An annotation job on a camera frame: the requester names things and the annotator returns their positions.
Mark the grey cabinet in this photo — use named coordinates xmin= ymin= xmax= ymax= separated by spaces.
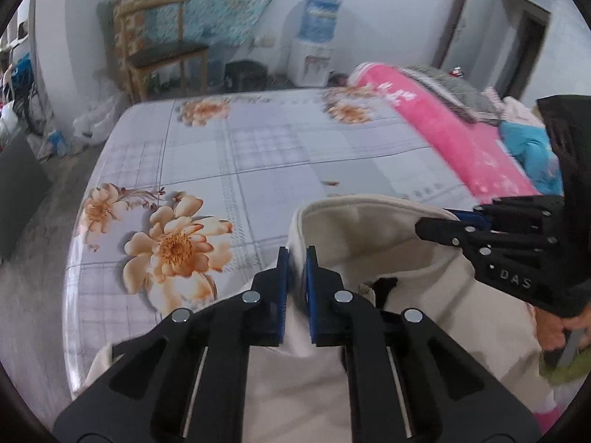
xmin=0 ymin=131 xmax=51 ymax=261

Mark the white water dispenser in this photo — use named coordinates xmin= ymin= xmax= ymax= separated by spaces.
xmin=288 ymin=37 xmax=336 ymax=89

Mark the person's right hand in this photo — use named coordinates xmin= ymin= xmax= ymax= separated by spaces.
xmin=536 ymin=305 xmax=591 ymax=355

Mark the blue clothing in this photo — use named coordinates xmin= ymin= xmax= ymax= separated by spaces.
xmin=499 ymin=120 xmax=565 ymax=195

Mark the pale pink cloth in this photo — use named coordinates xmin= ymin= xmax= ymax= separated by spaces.
xmin=482 ymin=87 xmax=546 ymax=126

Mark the dark doorway frame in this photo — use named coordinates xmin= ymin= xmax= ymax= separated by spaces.
xmin=496 ymin=0 xmax=553 ymax=103

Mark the teal floral cloth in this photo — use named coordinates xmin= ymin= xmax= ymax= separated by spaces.
xmin=108 ymin=0 xmax=299 ymax=49

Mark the orange patterned cloth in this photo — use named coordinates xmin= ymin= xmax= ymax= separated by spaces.
xmin=113 ymin=2 xmax=145 ymax=61

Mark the white plastic bag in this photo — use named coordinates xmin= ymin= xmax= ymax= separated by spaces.
xmin=74 ymin=99 xmax=122 ymax=142

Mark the blue water bottle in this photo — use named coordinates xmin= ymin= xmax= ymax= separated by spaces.
xmin=298 ymin=0 xmax=342 ymax=48

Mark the grey blanket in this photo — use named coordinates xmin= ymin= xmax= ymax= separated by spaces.
xmin=401 ymin=65 xmax=502 ymax=126

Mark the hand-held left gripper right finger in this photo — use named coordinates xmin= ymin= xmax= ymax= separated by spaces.
xmin=305 ymin=244 xmax=542 ymax=443

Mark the black stool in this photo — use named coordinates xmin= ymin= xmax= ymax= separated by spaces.
xmin=225 ymin=60 xmax=269 ymax=94

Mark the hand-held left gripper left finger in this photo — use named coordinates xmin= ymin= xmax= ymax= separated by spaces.
xmin=53 ymin=246 xmax=291 ymax=443

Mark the floral bed sheet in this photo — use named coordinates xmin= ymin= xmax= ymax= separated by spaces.
xmin=62 ymin=87 xmax=541 ymax=402

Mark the wooden chair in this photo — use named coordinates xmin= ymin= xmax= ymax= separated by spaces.
xmin=97 ymin=0 xmax=211 ymax=103

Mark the pink blanket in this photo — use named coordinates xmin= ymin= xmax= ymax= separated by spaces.
xmin=346 ymin=61 xmax=542 ymax=205

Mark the blue packet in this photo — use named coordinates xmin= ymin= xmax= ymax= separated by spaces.
xmin=46 ymin=129 xmax=70 ymax=158

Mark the pile of bags and clothes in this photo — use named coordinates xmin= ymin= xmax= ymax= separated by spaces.
xmin=0 ymin=51 xmax=48 ymax=131

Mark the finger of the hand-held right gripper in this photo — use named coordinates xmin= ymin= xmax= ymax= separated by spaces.
xmin=414 ymin=217 xmax=567 ymax=260
xmin=446 ymin=195 xmax=566 ymax=232

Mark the cream jacket with black stripes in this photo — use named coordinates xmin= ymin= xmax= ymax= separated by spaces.
xmin=85 ymin=194 xmax=562 ymax=443

